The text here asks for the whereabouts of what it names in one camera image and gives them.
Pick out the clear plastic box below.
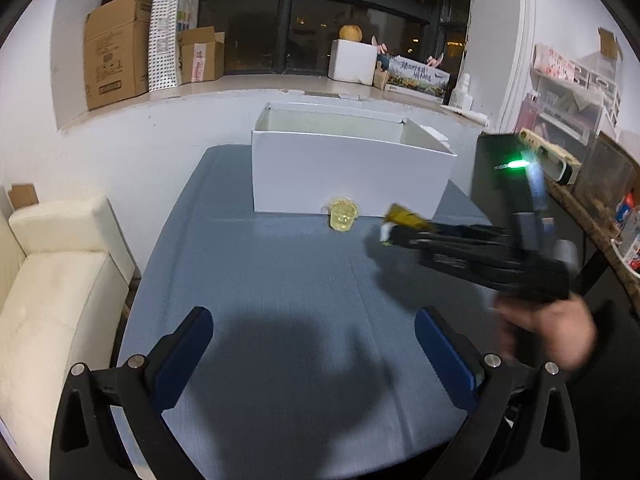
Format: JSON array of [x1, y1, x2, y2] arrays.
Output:
[[572, 132, 640, 216]]

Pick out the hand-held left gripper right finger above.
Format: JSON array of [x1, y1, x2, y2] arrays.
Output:
[[415, 307, 581, 480]]

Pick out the yellow jelly cup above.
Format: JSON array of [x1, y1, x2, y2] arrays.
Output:
[[321, 198, 361, 232]]

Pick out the large cardboard box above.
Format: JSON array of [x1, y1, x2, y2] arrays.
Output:
[[82, 0, 152, 111]]

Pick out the colourful carton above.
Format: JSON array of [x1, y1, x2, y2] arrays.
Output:
[[612, 195, 640, 273]]

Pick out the small yellow snack packet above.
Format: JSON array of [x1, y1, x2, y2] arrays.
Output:
[[381, 203, 432, 243]]

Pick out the long printed box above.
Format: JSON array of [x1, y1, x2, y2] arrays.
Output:
[[386, 56, 453, 100]]

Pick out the white printed paper bag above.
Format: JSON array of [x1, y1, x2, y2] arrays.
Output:
[[175, 0, 201, 36]]

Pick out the small cardboard flap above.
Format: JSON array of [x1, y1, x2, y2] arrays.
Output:
[[5, 183, 40, 210]]

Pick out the cream handheld device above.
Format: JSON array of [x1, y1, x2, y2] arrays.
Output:
[[517, 128, 581, 185]]

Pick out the white tube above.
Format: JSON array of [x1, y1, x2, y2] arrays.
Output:
[[440, 105, 488, 123]]

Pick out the dotted white paper bag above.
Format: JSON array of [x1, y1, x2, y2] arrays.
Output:
[[148, 0, 183, 92]]

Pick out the black panel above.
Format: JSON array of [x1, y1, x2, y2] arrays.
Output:
[[472, 132, 526, 221]]

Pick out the white foam box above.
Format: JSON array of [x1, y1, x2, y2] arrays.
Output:
[[328, 39, 378, 86]]

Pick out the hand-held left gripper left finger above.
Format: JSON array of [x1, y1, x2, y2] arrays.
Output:
[[49, 306, 215, 480]]

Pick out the person's right hand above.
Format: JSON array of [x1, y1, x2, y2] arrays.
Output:
[[500, 295, 597, 368]]

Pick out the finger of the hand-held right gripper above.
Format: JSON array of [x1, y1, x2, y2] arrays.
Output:
[[387, 225, 508, 243], [385, 240, 503, 288]]

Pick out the white bottle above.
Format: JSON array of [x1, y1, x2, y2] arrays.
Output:
[[452, 73, 473, 110]]

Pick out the cream leather sofa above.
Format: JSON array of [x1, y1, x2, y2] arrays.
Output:
[[0, 196, 136, 461]]

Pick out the small open cardboard box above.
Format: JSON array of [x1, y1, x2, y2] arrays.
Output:
[[179, 26, 226, 84]]

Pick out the wall shelf organizer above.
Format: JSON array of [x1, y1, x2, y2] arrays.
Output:
[[520, 42, 623, 143]]

